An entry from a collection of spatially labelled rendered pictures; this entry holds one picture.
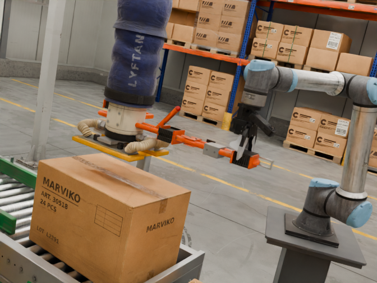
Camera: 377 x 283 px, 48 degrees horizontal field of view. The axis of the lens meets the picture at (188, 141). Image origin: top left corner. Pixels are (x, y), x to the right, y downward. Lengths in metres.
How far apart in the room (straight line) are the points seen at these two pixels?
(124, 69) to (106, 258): 0.78
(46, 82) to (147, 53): 3.06
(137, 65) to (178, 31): 8.59
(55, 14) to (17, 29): 7.21
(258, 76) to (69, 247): 1.10
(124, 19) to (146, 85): 0.28
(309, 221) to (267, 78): 1.03
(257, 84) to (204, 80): 8.34
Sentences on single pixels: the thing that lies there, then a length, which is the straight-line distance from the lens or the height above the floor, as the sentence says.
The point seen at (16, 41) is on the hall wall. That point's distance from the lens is 11.95.
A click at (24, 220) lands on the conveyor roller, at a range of 2.40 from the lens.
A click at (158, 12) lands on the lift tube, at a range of 1.80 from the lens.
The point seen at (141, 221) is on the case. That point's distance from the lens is 1.73.
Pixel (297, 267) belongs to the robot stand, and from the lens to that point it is 2.42.
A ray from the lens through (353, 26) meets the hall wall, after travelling 10.20.
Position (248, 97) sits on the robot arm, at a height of 1.45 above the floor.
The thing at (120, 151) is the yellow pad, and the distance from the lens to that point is 1.79.
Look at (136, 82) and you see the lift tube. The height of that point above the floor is 1.40.
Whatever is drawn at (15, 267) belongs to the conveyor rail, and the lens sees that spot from 2.06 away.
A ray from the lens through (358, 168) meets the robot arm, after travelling 2.18.
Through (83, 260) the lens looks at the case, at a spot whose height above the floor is 0.62.
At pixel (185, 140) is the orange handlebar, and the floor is 1.22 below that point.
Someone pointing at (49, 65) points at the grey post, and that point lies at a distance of 4.77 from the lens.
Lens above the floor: 1.57
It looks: 12 degrees down
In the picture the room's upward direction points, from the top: 12 degrees clockwise
